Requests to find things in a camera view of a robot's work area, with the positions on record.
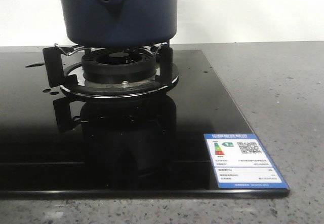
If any dark blue cooking pot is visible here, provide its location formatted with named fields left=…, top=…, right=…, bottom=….
left=61, top=0, right=177, bottom=48

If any black pot support grate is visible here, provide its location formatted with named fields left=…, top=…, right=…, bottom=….
left=43, top=43, right=179, bottom=99

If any black round gas burner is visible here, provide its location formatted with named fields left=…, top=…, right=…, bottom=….
left=82, top=49, right=156, bottom=84

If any blue white energy label sticker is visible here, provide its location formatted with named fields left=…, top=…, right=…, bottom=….
left=204, top=133, right=289, bottom=190

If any black glass gas cooktop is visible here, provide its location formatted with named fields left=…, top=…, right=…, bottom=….
left=1, top=48, right=290, bottom=199

